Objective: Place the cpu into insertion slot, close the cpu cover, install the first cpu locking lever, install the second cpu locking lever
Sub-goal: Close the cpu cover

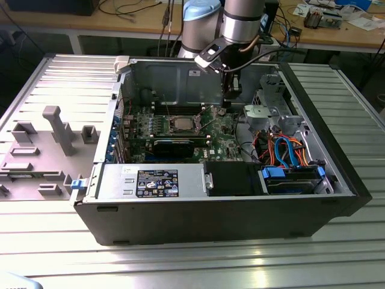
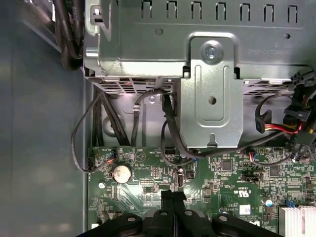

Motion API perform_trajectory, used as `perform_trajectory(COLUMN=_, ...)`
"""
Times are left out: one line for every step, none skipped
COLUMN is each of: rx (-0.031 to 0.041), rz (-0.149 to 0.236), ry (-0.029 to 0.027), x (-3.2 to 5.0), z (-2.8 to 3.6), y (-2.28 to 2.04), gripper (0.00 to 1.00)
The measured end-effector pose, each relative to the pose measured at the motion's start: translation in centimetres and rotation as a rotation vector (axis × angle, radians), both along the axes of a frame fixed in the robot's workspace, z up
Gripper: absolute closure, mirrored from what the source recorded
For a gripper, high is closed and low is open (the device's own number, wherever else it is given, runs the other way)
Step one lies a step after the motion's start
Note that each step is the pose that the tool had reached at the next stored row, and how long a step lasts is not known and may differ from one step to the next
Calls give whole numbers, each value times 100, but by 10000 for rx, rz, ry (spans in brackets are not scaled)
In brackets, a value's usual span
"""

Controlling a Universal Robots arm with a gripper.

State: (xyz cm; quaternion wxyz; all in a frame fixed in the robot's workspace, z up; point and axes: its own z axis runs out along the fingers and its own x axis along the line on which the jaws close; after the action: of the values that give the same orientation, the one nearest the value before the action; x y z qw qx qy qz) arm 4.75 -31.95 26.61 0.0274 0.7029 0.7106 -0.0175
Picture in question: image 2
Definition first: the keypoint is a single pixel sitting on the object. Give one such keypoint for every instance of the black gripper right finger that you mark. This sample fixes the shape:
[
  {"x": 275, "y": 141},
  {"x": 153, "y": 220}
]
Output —
[{"x": 190, "y": 224}]

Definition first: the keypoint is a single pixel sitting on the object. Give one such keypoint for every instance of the small silver capacitor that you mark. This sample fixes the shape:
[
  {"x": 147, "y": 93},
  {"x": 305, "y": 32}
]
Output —
[{"x": 267, "y": 202}]

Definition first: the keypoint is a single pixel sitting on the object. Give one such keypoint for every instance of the green motherboard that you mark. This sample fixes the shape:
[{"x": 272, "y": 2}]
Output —
[{"x": 133, "y": 195}]

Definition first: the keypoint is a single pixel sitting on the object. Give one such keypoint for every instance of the silver drive cage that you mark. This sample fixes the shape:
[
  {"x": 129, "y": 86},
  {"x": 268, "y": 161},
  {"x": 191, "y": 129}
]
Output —
[{"x": 148, "y": 49}]

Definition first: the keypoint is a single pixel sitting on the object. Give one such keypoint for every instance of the silver coin battery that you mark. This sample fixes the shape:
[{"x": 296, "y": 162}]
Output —
[{"x": 121, "y": 173}]

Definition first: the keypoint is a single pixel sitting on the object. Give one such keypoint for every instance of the silver internal USB port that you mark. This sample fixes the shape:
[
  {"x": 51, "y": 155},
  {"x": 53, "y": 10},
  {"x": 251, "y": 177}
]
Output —
[{"x": 180, "y": 179}]

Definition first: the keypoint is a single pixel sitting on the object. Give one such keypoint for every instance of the silver finned heatsink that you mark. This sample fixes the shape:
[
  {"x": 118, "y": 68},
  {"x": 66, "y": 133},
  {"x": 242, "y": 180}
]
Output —
[{"x": 298, "y": 222}]

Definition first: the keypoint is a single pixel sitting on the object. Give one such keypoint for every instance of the white board sticker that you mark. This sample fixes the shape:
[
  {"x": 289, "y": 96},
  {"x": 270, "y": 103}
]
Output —
[{"x": 244, "y": 209}]

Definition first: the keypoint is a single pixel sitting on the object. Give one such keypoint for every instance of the black PC case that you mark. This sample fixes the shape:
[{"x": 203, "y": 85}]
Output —
[{"x": 37, "y": 123}]

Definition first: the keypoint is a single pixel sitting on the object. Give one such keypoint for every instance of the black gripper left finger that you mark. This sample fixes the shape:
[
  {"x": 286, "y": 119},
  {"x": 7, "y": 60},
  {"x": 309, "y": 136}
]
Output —
[{"x": 158, "y": 224}]

